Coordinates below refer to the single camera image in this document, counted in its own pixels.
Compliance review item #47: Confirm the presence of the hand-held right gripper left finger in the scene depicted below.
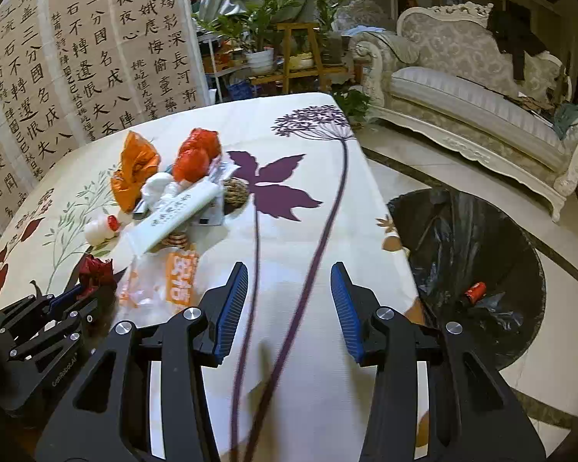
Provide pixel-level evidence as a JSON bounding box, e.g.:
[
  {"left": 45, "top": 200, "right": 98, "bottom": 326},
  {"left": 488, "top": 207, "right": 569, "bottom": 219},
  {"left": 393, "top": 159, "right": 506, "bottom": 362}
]
[{"left": 36, "top": 262, "right": 249, "bottom": 462}]

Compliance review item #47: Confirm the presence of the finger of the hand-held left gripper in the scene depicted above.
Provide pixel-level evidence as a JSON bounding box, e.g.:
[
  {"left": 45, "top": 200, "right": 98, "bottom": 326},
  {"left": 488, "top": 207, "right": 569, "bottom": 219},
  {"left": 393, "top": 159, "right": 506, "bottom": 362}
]
[
  {"left": 0, "top": 286, "right": 101, "bottom": 363},
  {"left": 0, "top": 281, "right": 54, "bottom": 335}
]

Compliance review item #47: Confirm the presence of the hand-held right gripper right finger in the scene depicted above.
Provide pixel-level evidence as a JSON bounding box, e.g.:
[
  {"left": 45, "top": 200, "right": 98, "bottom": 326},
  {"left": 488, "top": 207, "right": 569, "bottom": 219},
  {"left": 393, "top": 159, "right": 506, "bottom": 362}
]
[{"left": 330, "top": 262, "right": 547, "bottom": 462}]

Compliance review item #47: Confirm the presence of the red wrapper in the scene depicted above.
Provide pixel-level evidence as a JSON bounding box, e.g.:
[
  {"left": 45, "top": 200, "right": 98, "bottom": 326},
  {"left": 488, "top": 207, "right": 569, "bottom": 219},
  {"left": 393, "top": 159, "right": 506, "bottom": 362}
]
[{"left": 78, "top": 255, "right": 116, "bottom": 299}]

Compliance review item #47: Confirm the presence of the clear bag with orange print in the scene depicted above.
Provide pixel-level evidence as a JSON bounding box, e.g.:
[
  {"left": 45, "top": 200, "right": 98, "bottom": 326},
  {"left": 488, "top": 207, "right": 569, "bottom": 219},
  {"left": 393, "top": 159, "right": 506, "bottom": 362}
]
[{"left": 118, "top": 245, "right": 203, "bottom": 318}]

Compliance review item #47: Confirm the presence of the long white printed packet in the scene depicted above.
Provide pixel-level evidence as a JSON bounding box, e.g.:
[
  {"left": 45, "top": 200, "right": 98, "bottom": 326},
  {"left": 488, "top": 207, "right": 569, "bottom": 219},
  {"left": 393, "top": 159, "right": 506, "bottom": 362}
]
[{"left": 125, "top": 180, "right": 225, "bottom": 256}]

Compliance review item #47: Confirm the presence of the trash bin with black liner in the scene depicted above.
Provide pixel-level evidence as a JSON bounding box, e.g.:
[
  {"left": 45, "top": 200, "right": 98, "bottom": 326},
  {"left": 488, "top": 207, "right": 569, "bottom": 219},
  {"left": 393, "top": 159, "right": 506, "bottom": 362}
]
[{"left": 386, "top": 187, "right": 546, "bottom": 371}]

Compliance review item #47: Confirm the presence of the orange plastic bag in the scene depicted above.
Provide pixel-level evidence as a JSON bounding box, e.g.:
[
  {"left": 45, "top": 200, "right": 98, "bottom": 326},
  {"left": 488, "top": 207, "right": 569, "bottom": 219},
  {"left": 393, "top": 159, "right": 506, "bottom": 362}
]
[{"left": 111, "top": 131, "right": 162, "bottom": 213}]

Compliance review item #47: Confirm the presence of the white printed wrapper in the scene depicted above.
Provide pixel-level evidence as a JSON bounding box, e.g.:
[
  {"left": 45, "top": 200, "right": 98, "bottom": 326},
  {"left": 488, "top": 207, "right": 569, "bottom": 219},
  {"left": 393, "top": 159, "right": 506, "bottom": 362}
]
[{"left": 195, "top": 192, "right": 225, "bottom": 227}]

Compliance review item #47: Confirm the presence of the brown wicker ball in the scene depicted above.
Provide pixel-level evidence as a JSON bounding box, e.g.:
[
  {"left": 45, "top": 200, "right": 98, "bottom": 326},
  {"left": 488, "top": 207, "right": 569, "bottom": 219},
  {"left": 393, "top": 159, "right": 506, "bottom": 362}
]
[{"left": 222, "top": 177, "right": 250, "bottom": 213}]

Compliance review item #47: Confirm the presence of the red can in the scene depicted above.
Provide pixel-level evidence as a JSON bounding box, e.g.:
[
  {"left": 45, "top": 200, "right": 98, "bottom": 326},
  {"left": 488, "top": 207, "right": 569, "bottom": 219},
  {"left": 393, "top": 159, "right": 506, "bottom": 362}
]
[{"left": 460, "top": 281, "right": 487, "bottom": 306}]

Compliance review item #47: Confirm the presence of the white crumpled tissue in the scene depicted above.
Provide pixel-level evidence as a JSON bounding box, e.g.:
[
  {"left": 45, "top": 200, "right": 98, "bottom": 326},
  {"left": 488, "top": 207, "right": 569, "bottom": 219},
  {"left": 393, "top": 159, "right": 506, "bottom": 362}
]
[{"left": 139, "top": 172, "right": 184, "bottom": 208}]

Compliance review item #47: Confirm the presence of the red plastic bag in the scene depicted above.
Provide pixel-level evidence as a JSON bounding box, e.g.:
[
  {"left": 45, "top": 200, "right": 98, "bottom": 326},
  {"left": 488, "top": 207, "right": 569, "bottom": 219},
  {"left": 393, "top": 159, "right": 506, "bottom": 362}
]
[{"left": 172, "top": 127, "right": 222, "bottom": 184}]

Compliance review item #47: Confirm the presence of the floral tablecloth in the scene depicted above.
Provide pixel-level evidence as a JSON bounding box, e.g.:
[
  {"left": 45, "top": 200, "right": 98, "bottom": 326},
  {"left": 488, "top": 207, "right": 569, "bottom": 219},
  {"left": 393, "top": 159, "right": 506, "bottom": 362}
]
[{"left": 0, "top": 91, "right": 427, "bottom": 462}]

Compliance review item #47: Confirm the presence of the small green floor plant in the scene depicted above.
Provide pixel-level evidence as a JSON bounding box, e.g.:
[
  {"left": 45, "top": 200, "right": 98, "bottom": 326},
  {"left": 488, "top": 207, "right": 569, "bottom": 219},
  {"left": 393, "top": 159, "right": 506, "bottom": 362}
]
[{"left": 332, "top": 89, "right": 371, "bottom": 128}]

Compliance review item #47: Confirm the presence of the white metal rack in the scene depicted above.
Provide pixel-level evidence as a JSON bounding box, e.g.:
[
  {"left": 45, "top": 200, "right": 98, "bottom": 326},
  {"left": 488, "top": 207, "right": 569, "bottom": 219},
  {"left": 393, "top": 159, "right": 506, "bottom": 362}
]
[{"left": 195, "top": 33, "right": 251, "bottom": 107}]

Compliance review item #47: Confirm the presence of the calligraphy folding screen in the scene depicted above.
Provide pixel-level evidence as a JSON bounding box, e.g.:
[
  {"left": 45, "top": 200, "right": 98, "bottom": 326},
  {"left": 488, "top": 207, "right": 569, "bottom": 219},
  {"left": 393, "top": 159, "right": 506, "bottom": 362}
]
[{"left": 0, "top": 0, "right": 210, "bottom": 270}]

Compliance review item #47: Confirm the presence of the potted plant in white pot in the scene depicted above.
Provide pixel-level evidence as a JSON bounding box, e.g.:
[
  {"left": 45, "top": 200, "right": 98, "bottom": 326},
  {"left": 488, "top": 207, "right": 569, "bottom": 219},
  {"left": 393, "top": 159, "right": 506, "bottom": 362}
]
[{"left": 195, "top": 0, "right": 302, "bottom": 77}]

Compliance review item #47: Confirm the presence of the cream ornate sofa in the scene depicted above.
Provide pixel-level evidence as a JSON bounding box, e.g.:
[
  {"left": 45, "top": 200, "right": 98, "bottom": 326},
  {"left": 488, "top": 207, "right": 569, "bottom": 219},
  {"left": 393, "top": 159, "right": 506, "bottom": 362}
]
[{"left": 349, "top": 2, "right": 578, "bottom": 222}]

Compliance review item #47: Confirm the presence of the wooden step stool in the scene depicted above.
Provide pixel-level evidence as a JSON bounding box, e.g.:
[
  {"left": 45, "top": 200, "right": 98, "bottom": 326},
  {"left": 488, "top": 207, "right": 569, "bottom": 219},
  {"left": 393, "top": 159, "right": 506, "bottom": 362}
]
[{"left": 248, "top": 22, "right": 352, "bottom": 94}]

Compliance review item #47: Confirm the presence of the teal cloth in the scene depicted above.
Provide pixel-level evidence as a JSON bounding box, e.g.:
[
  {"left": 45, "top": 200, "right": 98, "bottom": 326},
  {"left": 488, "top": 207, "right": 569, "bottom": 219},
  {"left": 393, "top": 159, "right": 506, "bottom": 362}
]
[{"left": 551, "top": 103, "right": 578, "bottom": 138}]

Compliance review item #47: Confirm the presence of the grey patterned armchair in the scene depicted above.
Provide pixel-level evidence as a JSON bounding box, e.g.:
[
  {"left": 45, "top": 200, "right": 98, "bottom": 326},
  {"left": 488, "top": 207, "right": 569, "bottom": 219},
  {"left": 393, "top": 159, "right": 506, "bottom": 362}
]
[{"left": 334, "top": 0, "right": 400, "bottom": 65}]

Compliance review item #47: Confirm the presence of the tall green houseplant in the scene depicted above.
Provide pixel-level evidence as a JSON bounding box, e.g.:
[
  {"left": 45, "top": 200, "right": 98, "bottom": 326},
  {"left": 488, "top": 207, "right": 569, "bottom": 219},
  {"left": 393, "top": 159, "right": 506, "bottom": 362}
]
[{"left": 301, "top": 0, "right": 352, "bottom": 65}]

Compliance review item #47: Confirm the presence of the black garment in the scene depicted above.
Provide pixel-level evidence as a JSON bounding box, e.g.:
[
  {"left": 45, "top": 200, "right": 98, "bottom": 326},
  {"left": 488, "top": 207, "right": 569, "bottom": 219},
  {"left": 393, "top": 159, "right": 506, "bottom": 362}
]
[{"left": 486, "top": 2, "right": 547, "bottom": 82}]

